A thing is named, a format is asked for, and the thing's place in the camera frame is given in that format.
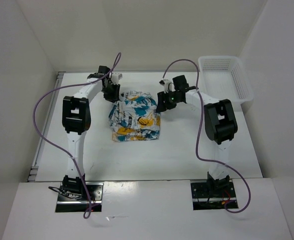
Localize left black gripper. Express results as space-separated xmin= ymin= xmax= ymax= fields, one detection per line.
xmin=101 ymin=82 xmax=121 ymax=105

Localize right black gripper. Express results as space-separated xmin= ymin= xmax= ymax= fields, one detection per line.
xmin=155 ymin=89 xmax=180 ymax=113

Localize colourful printed shorts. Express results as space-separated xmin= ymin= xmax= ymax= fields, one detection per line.
xmin=108 ymin=90 xmax=161 ymax=142

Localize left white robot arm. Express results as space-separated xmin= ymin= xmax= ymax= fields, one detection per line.
xmin=62 ymin=66 xmax=123 ymax=200

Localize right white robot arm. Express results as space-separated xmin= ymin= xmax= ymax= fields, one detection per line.
xmin=156 ymin=75 xmax=238 ymax=198

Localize white plastic mesh basket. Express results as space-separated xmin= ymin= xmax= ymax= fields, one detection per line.
xmin=198 ymin=55 xmax=254 ymax=104

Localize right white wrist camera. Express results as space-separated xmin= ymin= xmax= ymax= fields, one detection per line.
xmin=159 ymin=78 xmax=174 ymax=93

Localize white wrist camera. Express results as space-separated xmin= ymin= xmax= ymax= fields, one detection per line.
xmin=110 ymin=73 xmax=123 ymax=85
xmin=159 ymin=78 xmax=174 ymax=93

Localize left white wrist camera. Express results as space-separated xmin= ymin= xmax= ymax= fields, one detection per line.
xmin=110 ymin=73 xmax=123 ymax=85

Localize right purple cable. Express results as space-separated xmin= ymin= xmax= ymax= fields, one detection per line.
xmin=162 ymin=58 xmax=252 ymax=214

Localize purple cable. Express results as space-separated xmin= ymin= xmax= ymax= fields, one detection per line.
xmin=33 ymin=52 xmax=122 ymax=220
xmin=162 ymin=58 xmax=252 ymax=214

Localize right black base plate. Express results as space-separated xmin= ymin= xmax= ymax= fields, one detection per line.
xmin=190 ymin=180 xmax=238 ymax=211

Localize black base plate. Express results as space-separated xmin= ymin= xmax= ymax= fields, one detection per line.
xmin=190 ymin=180 xmax=238 ymax=211
xmin=50 ymin=182 xmax=104 ymax=213

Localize aluminium table edge rail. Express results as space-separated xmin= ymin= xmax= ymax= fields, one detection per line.
xmin=27 ymin=71 xmax=65 ymax=183

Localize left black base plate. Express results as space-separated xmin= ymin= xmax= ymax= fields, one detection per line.
xmin=50 ymin=182 xmax=104 ymax=213

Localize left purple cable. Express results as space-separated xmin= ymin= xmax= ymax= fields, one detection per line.
xmin=33 ymin=52 xmax=122 ymax=220

